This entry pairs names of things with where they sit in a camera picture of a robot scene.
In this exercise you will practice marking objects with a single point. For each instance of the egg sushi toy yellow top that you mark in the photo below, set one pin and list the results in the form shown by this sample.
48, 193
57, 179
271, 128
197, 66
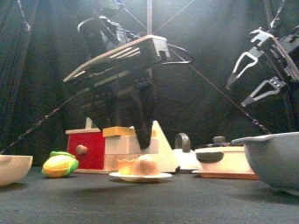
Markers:
122, 141

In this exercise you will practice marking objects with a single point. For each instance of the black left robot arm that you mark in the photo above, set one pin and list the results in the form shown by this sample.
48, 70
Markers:
101, 35

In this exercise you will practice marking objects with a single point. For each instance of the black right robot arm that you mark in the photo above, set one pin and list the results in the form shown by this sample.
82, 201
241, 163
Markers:
276, 14

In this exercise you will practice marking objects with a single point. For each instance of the brown toy egg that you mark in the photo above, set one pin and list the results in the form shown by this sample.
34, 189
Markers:
145, 166

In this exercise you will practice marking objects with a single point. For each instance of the plush corn toy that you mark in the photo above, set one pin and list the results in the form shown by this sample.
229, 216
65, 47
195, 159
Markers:
58, 165

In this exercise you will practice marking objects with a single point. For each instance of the red wooden box with knob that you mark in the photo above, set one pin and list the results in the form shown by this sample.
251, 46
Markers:
89, 151

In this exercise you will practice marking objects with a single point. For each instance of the white triangular rice ball toy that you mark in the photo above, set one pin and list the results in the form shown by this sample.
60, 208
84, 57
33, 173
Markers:
165, 154

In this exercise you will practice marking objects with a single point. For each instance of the yellow cracked eggshell toy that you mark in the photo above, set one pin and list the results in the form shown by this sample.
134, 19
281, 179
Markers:
125, 167

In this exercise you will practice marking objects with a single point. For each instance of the white small plate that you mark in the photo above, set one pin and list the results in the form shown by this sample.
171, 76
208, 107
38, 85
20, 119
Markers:
140, 177

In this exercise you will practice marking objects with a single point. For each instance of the grey large bowl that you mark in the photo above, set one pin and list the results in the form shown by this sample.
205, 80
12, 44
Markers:
273, 160

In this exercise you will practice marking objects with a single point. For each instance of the cream toy pot with lid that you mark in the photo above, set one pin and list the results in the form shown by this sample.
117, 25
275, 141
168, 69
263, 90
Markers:
227, 159

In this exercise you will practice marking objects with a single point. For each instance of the black cloth curtain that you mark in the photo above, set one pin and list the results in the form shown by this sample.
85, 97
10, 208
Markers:
14, 73

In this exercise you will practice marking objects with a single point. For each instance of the wooden tray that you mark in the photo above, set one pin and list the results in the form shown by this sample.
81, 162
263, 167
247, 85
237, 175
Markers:
225, 175

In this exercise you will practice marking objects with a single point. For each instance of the beige bowl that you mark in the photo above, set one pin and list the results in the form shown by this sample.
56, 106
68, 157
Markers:
12, 170

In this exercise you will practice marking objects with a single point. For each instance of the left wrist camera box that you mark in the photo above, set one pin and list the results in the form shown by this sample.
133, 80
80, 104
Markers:
124, 55

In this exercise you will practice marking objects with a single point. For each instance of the metal frame pole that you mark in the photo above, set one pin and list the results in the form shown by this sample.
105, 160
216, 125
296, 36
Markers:
149, 17

